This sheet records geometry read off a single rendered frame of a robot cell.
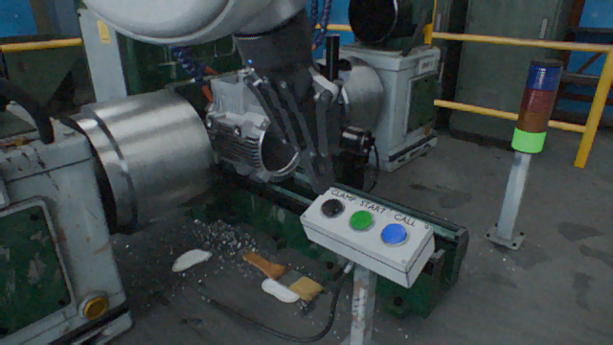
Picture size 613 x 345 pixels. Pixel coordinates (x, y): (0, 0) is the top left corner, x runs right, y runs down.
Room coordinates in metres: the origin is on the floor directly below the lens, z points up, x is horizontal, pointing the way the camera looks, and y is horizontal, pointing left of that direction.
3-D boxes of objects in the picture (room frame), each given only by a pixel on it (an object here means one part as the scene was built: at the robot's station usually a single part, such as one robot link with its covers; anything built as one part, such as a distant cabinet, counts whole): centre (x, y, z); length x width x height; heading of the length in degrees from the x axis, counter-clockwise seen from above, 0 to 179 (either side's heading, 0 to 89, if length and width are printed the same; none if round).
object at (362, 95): (1.20, -0.10, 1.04); 0.41 x 0.25 x 0.25; 138
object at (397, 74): (1.40, -0.27, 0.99); 0.35 x 0.31 x 0.37; 138
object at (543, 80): (0.82, -0.48, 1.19); 0.06 x 0.06 x 0.04
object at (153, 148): (0.69, 0.36, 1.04); 0.37 x 0.25 x 0.25; 138
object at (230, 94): (0.98, 0.15, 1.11); 0.12 x 0.11 x 0.07; 48
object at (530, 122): (0.82, -0.48, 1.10); 0.06 x 0.06 x 0.04
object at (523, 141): (0.82, -0.48, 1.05); 0.06 x 0.06 x 0.04
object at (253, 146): (0.95, 0.12, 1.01); 0.20 x 0.19 x 0.19; 48
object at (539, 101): (0.82, -0.48, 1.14); 0.06 x 0.06 x 0.04
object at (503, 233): (0.82, -0.48, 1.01); 0.08 x 0.08 x 0.42; 48
